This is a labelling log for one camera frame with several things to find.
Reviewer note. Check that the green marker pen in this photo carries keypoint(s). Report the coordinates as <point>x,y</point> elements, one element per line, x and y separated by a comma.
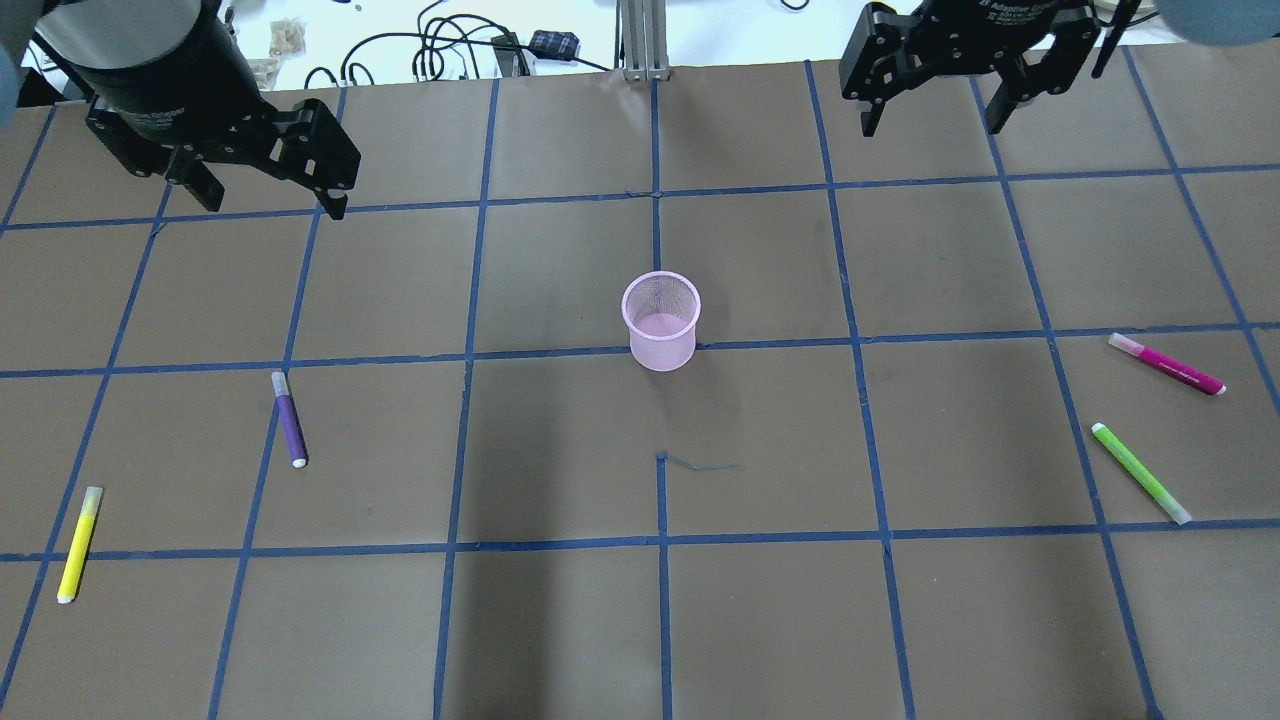
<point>1141,474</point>

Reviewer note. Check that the aluminium frame post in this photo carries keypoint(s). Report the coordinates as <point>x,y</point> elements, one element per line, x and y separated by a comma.
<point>642,47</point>

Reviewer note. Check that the yellow marker pen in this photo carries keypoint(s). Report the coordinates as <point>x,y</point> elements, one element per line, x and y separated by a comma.
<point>77,555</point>

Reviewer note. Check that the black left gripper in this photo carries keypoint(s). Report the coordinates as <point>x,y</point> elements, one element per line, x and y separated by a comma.
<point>150,62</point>

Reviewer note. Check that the pink marker pen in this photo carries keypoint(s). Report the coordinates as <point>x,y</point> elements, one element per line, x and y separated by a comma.
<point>1205,383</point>

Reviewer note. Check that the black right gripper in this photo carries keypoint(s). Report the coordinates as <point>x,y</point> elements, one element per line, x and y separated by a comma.
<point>985,28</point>

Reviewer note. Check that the black power adapter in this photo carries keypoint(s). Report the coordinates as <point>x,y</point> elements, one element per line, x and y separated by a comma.
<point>554,45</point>

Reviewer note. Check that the pink mesh cup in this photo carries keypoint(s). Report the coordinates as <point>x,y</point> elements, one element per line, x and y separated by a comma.
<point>661,311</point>

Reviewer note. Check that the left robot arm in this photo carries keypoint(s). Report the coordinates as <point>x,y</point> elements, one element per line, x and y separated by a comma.
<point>10,40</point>

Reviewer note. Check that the purple marker pen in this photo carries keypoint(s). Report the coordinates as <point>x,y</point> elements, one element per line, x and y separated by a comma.
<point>289,419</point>

